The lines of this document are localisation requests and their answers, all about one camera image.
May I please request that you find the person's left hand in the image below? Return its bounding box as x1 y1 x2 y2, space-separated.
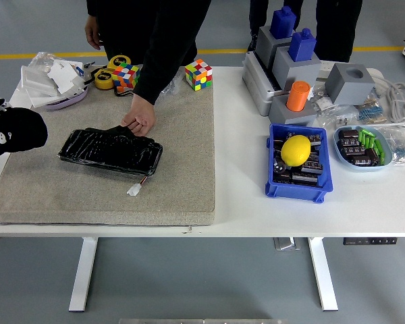
120 93 157 138

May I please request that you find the person's right hand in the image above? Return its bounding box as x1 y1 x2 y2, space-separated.
84 15 104 51

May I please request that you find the black rag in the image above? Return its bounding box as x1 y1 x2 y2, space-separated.
0 107 49 160

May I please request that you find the black table control panel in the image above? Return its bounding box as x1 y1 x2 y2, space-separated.
343 237 399 246

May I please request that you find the yellow tape measure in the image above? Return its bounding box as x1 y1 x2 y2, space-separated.
107 55 132 72
93 68 115 90

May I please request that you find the colourful puzzle cube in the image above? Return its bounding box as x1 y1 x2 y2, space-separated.
112 62 142 94
184 58 213 92

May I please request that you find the small clear plastic bag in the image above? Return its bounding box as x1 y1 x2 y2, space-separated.
160 72 185 97

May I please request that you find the person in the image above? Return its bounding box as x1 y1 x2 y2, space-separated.
248 0 364 63
84 0 213 138

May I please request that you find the grey-brown mat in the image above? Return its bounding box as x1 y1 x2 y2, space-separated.
0 86 216 226

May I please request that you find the purple tray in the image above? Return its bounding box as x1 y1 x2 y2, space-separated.
42 86 89 111

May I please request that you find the yellow lemon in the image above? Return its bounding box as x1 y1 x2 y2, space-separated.
280 134 312 167

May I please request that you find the orange cylinder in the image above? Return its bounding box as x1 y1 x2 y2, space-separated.
286 80 312 113

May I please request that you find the blue bottle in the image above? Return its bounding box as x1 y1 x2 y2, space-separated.
269 5 297 39
288 28 317 63

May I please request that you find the blue plastic bin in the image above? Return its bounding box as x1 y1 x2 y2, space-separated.
265 123 334 203

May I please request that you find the white table leg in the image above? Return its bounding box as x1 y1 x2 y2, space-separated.
68 237 99 313
306 237 339 312

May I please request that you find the clear bag of small parts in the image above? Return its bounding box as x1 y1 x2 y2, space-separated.
310 87 358 130

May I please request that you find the grey block with round hole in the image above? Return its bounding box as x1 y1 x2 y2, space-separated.
325 62 376 106

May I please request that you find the bag of blue resistors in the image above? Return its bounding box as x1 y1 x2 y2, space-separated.
356 101 388 124
381 127 405 168

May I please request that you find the light blue dish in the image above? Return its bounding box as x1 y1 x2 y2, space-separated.
333 124 394 173

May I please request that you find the black strap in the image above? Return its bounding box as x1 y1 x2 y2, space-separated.
113 86 135 99

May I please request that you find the white connector with wires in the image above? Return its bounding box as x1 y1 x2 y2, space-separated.
126 176 149 197

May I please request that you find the metal bracket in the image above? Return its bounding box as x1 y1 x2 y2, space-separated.
273 238 302 251

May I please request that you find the white power cable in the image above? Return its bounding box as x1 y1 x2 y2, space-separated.
371 76 405 128

